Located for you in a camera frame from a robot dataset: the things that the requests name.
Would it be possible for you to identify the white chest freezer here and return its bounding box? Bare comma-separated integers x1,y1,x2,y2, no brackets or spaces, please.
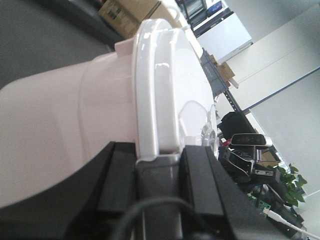
194,13,253,64

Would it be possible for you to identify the black cable near camera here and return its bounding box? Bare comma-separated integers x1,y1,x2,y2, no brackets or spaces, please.
104,196,201,240

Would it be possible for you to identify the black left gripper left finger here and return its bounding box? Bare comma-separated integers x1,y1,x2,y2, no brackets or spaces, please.
0,142,137,240

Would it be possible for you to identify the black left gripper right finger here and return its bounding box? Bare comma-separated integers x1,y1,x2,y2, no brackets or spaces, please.
179,145,288,240

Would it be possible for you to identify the green potted plant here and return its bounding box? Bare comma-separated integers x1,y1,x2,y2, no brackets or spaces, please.
268,163,308,207

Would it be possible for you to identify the silver black depth camera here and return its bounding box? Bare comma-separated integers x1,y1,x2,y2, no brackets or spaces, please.
230,133,273,148

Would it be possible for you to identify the small cardboard box on shelf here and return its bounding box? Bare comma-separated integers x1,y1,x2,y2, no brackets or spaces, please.
216,62,235,83

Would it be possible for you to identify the cardboard box top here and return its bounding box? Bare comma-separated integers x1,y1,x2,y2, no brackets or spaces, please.
97,0,163,39

